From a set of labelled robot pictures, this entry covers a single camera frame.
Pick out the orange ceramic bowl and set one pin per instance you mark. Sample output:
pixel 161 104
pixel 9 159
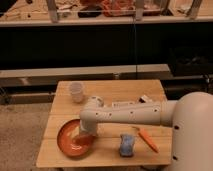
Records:
pixel 71 144

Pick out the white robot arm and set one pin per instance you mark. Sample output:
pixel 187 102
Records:
pixel 191 119

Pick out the red cloth on shelf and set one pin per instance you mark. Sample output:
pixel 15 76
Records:
pixel 116 8

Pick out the translucent plastic cup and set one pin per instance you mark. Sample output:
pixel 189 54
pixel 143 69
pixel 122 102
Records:
pixel 76 91

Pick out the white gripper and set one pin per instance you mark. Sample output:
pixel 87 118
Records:
pixel 88 127

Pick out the wooden bench rail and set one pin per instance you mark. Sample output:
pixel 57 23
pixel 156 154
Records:
pixel 50 76

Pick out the orange toy carrot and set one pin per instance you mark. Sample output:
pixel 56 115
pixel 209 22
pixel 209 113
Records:
pixel 145 136

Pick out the blue sponge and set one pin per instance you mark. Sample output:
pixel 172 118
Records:
pixel 126 145

